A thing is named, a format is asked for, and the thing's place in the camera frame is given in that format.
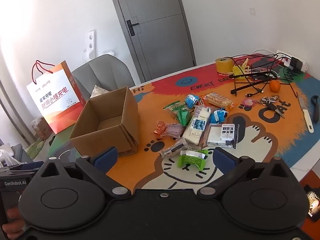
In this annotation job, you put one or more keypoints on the green white snack packet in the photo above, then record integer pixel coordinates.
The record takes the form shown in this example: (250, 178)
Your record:
(193, 160)

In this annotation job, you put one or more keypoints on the yellow plastic clips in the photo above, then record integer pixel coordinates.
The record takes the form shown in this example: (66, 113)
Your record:
(237, 70)

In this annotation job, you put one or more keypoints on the long bread packet blue label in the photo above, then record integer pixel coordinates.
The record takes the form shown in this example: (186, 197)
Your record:
(197, 125)

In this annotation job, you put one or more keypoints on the white bread packet black label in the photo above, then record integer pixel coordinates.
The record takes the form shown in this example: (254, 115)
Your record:
(217, 136)

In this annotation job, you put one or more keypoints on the orange red snack packet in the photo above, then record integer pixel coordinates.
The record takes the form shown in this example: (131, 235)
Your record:
(159, 128)

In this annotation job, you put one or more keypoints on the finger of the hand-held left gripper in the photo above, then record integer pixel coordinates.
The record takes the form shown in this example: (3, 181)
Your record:
(35, 165)

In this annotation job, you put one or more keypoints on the black charger plug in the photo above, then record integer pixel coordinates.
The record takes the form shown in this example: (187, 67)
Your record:
(297, 63)

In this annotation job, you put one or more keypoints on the bunch of keys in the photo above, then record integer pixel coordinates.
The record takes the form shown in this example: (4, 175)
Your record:
(271, 105)

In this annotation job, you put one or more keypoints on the grey door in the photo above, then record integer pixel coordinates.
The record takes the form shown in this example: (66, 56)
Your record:
(155, 30)

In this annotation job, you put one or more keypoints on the orange fruit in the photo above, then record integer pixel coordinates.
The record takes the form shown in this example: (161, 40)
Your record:
(275, 85)

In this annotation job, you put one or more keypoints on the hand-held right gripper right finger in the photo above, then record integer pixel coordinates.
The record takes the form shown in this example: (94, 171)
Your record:
(225, 160)

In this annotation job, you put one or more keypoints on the white foam packing piece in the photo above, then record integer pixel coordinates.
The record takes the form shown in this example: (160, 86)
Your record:
(90, 40)

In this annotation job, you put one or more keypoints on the orange white paper gift bag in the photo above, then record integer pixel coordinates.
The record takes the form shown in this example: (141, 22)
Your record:
(55, 100)

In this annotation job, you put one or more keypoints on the small red black snack packet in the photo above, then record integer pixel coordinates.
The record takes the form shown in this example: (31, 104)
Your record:
(201, 100)

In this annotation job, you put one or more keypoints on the black curved tool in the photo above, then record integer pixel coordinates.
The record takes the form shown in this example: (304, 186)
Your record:
(315, 110)

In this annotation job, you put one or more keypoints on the yellow tape roll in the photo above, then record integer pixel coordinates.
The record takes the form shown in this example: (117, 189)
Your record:
(223, 66)

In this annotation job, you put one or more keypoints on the black flat pad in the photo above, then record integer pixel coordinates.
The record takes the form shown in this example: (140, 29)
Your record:
(265, 61)

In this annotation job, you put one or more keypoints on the white power strip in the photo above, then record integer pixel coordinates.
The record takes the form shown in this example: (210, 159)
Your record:
(283, 55)

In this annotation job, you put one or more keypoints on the dark green snack packet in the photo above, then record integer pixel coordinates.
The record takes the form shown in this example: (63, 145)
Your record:
(183, 117)

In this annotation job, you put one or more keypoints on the grey upholstered chair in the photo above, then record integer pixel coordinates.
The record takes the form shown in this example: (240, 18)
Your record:
(105, 70)

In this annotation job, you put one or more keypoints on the pink snack packet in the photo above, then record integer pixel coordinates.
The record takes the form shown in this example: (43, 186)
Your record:
(175, 130)

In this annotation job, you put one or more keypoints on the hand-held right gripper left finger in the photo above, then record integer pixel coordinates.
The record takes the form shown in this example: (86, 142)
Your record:
(106, 158)

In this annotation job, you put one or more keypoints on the cardboard carton with plastic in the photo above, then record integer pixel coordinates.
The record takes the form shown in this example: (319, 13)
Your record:
(41, 130)

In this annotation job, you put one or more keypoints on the colourful cat table mat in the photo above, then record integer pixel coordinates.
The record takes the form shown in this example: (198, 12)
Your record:
(282, 135)

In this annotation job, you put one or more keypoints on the grey upholstered seat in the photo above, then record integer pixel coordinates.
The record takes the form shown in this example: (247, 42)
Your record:
(21, 152)

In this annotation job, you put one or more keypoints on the clear packet of small cakes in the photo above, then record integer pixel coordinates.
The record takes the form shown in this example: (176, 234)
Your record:
(218, 100)

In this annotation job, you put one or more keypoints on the green floor mat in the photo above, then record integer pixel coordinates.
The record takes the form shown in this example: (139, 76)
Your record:
(37, 147)

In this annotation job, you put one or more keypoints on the brown cardboard box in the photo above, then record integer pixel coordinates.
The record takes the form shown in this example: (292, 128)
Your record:
(107, 137)

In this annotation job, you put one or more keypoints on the black white striped snack packet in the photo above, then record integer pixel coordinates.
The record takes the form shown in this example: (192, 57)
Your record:
(175, 148)

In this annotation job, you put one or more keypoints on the white plastic bag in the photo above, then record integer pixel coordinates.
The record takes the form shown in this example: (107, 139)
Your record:
(6, 156)

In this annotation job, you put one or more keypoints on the person's left hand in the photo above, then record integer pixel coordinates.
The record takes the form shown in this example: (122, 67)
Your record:
(12, 216)

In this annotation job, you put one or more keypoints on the dotted cream cushion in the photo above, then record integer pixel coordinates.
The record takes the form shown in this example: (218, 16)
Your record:
(97, 91)

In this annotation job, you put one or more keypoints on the light green snack packet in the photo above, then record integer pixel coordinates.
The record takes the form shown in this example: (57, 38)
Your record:
(175, 107)

